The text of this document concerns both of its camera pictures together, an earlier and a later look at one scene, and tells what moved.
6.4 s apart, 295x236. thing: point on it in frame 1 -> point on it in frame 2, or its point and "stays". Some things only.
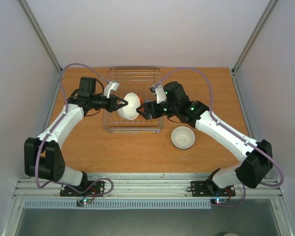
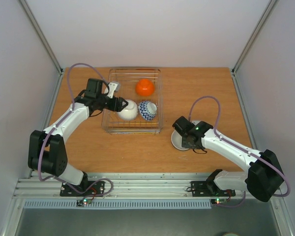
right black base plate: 210,189 stays
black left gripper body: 109,107 stays
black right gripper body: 149,109 -> 181,126
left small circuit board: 83,202 stays
